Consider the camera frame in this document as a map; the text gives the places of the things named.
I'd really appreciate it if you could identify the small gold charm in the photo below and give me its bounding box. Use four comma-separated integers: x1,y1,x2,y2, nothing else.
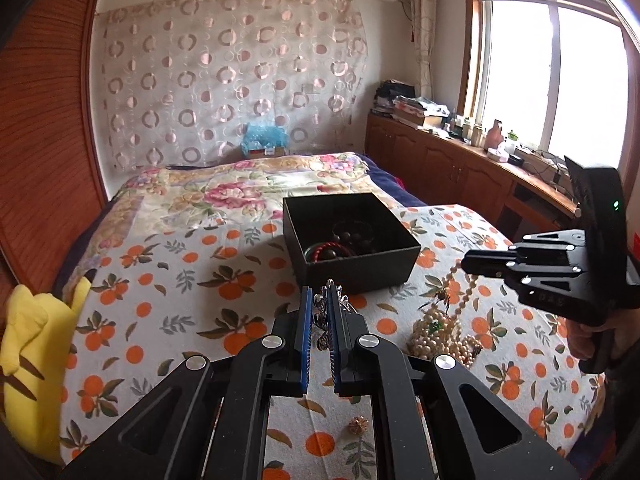
347,416,370,438

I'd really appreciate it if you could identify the white power strip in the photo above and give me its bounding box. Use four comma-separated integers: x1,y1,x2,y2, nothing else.
514,146,573,194

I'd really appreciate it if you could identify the yellow plush toy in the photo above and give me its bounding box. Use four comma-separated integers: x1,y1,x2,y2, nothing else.
1,278,91,464

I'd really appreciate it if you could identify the pink ceramic vase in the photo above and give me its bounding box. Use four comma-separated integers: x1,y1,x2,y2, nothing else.
483,119,503,152

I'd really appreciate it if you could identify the circle pattern sheer curtain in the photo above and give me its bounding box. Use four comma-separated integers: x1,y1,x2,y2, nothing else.
94,0,368,172

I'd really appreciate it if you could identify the white pearl necklace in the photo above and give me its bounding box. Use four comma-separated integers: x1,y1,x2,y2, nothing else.
406,259,484,366

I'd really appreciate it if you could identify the silver ornate pendant necklace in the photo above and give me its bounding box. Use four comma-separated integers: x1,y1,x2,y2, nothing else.
311,278,357,354

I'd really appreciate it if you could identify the beige window drape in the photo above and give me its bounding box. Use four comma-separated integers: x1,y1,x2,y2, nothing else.
410,0,437,99

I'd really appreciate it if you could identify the wooden side cabinet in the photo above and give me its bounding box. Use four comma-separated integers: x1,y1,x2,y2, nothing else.
364,114,576,240

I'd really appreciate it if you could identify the black square jewelry box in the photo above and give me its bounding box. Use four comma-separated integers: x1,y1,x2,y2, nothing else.
283,193,421,294

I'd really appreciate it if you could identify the stack of clothes and books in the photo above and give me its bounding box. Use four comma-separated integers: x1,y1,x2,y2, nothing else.
371,79,450,128

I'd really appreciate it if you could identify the red cord bead bracelet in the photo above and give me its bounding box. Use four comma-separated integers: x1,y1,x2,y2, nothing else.
304,239,357,264

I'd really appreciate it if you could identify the blue bubble wrap bag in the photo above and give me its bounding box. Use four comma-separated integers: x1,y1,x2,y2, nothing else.
241,124,290,157

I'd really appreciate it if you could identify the wooden headboard panel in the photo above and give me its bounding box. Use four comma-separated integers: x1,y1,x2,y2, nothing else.
1,0,106,296

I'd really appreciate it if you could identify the person's right hand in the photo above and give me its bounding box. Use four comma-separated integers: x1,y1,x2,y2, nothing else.
566,320,640,361

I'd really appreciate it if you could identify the floral quilt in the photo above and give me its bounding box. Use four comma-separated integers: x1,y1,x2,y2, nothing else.
58,152,406,290

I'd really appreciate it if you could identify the wooden frame window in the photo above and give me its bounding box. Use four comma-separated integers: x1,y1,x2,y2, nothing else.
458,0,639,188

